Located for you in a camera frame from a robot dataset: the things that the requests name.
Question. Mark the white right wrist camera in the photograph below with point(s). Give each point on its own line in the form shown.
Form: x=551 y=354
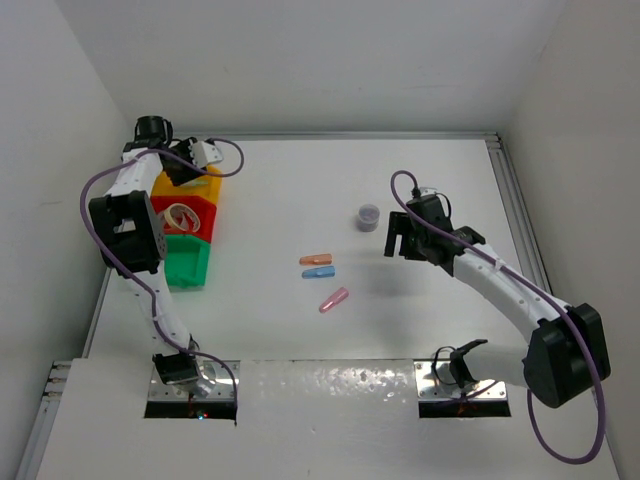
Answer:
x=418 y=192

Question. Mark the pink correction tape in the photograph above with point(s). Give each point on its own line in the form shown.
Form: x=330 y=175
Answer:
x=333 y=300

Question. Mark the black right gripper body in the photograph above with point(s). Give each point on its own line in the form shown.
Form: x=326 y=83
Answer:
x=413 y=244

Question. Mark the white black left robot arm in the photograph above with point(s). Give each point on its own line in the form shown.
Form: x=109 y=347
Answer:
x=132 y=241

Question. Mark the clear jar of paper clips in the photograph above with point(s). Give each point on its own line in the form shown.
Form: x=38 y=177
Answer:
x=367 y=218

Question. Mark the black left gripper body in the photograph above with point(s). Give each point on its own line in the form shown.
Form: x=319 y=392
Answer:
x=179 y=172

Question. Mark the blue correction tape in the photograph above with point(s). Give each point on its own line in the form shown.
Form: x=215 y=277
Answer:
x=319 y=272

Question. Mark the green plastic bin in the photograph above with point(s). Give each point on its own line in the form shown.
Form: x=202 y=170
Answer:
x=187 y=261

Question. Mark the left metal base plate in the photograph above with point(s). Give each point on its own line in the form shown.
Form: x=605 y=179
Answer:
x=213 y=383

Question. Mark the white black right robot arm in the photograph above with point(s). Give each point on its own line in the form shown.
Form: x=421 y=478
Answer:
x=562 y=340

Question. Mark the red plastic bin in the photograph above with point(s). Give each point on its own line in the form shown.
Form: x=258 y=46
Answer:
x=203 y=208

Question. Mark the yellow plastic bin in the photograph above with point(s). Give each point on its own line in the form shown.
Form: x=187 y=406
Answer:
x=163 y=187

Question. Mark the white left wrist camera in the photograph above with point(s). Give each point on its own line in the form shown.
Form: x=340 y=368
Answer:
x=205 y=153

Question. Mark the orange correction tape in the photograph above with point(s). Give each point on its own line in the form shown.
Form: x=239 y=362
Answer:
x=316 y=260

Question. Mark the beige masking tape roll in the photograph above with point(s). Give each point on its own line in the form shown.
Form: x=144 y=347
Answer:
x=171 y=215

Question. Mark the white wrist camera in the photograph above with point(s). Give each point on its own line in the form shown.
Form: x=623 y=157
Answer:
x=205 y=153
x=418 y=192

